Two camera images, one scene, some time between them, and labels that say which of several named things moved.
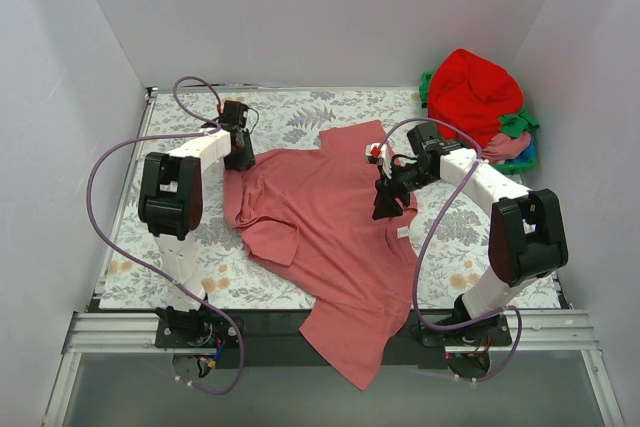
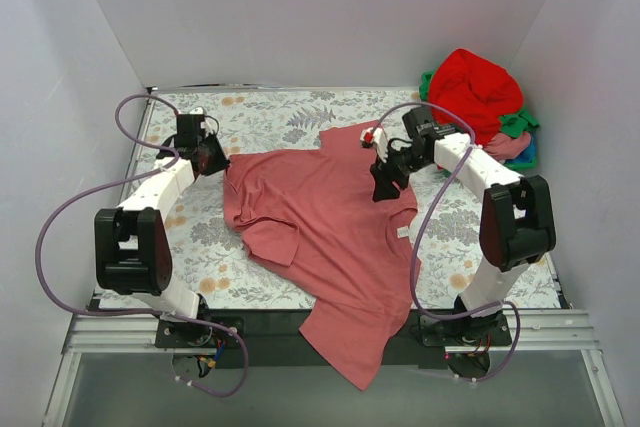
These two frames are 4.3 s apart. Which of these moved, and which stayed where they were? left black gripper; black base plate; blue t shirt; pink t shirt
Moved: left black gripper
Stayed: blue t shirt; pink t shirt; black base plate
